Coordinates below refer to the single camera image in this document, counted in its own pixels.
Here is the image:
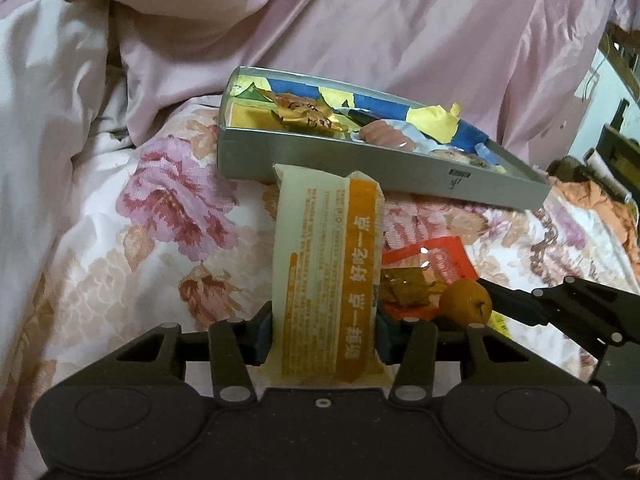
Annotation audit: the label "small orange mandarin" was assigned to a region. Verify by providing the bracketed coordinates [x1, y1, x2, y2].
[438, 280, 492, 326]

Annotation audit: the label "red tofu snack packet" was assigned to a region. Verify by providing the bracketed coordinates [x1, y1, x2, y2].
[378, 236, 478, 320]

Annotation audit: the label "orange cream bread package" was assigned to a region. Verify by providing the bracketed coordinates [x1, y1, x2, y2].
[266, 165, 386, 388]

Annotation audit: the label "navy blue stick packet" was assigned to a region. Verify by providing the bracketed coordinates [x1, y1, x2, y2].
[334, 106, 382, 127]

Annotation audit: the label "gold foil snack packet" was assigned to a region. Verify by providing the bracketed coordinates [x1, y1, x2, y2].
[258, 89, 349, 139]

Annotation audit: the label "yellow biscuit packet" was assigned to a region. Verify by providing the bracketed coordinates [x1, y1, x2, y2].
[488, 311, 512, 339]

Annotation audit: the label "white rice cracker packet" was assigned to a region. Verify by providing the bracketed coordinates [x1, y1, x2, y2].
[430, 148, 492, 169]

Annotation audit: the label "sausages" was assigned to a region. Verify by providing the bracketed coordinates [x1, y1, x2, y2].
[350, 119, 448, 154]

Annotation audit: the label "floral bed sheet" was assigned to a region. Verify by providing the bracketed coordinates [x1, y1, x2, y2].
[1, 103, 639, 479]

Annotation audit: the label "orange cloth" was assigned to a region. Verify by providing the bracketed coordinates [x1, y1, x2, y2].
[550, 177, 639, 280]

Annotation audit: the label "dark wooden side table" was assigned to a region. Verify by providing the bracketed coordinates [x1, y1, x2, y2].
[584, 99, 640, 202]

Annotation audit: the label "grey cardboard box tray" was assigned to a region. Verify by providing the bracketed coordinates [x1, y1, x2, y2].
[217, 66, 551, 209]

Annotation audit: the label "pink satin curtain cloth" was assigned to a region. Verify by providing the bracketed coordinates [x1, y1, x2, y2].
[0, 0, 640, 166]

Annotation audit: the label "white pink duvet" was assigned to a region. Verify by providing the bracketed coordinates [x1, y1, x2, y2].
[1, 0, 108, 360]

